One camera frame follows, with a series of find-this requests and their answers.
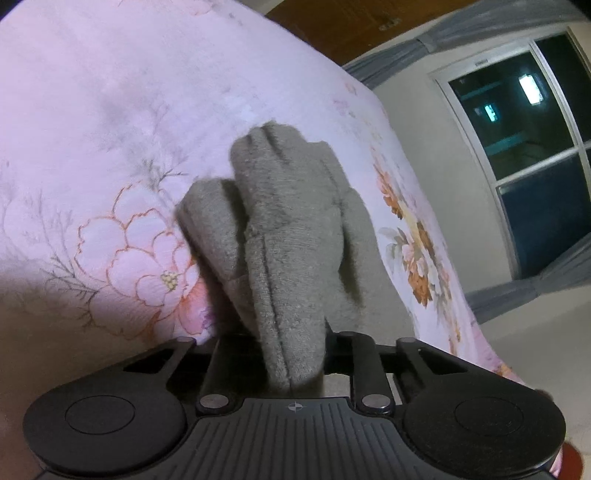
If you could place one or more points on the pink floral bed sheet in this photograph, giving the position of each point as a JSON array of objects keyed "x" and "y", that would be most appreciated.
[{"x": 115, "y": 115}]

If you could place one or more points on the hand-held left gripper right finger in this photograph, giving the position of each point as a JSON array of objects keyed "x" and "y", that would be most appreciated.
[{"x": 364, "y": 364}]

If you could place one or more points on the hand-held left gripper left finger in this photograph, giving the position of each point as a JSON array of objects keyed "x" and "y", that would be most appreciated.
[{"x": 217, "y": 364}]

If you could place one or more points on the grey curtain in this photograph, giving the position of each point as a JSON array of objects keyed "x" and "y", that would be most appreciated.
[
  {"x": 531, "y": 290},
  {"x": 461, "y": 32}
]

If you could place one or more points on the grey towel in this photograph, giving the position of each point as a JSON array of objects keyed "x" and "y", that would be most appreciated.
[{"x": 286, "y": 240}]

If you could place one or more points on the brown wooden door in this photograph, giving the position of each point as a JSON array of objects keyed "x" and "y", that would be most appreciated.
[{"x": 332, "y": 23}]

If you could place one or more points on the sliding glass window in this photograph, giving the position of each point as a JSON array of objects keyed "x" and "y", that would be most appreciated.
[{"x": 531, "y": 138}]

